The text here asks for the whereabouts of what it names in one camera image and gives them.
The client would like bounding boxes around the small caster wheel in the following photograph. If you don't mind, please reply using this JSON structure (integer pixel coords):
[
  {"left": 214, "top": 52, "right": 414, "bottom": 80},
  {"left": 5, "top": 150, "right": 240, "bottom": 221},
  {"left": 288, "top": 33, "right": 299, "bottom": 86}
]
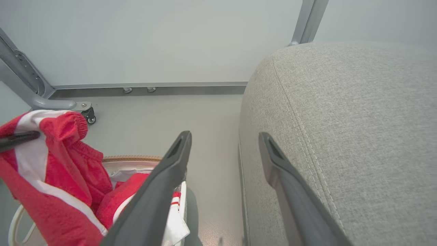
[{"left": 81, "top": 107, "right": 97, "bottom": 125}]

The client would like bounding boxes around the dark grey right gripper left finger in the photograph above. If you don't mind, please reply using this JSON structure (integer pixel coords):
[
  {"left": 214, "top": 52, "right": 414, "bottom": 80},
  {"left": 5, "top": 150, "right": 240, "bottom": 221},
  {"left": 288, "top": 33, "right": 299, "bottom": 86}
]
[{"left": 100, "top": 131, "right": 192, "bottom": 246}]

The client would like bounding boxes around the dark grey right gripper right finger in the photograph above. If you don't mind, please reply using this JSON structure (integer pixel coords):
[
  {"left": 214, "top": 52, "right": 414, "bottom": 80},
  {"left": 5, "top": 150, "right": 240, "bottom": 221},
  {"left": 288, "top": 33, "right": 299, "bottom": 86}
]
[{"left": 258, "top": 132, "right": 352, "bottom": 246}]

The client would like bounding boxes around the grey fabric sofa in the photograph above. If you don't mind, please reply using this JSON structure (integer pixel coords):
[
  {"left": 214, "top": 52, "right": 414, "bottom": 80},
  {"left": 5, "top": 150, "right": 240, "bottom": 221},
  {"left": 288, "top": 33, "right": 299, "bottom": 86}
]
[{"left": 238, "top": 41, "right": 437, "bottom": 246}]

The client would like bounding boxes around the grey metal frame post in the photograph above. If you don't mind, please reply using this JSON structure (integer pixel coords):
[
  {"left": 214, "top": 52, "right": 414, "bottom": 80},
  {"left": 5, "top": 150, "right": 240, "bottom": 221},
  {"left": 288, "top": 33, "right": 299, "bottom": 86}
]
[{"left": 288, "top": 0, "right": 330, "bottom": 46}]

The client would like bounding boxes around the red and white garment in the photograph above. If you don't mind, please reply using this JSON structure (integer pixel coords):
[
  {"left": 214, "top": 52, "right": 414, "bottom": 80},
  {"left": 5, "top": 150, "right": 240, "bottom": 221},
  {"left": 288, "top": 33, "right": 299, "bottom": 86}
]
[{"left": 0, "top": 110, "right": 181, "bottom": 246}]

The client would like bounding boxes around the white basket with woven rim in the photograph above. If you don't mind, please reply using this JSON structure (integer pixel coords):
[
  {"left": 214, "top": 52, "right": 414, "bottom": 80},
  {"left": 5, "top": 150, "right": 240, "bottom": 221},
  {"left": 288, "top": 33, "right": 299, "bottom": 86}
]
[{"left": 9, "top": 155, "right": 188, "bottom": 246}]

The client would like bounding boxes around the grey metal frame rail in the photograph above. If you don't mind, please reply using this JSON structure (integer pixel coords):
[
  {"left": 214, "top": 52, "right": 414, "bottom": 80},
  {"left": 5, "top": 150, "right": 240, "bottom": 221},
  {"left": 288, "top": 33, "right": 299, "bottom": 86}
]
[{"left": 51, "top": 81, "right": 248, "bottom": 98}]

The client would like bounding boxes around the grey metal frame foot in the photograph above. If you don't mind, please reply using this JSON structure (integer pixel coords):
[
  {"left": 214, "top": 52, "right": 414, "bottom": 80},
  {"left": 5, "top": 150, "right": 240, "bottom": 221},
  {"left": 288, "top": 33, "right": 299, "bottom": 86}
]
[{"left": 0, "top": 28, "right": 93, "bottom": 113}]

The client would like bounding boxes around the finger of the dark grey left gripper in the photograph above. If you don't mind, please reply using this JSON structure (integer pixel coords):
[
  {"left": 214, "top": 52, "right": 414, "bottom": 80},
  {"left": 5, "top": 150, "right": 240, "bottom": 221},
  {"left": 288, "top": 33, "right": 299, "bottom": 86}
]
[{"left": 0, "top": 131, "right": 41, "bottom": 152}]

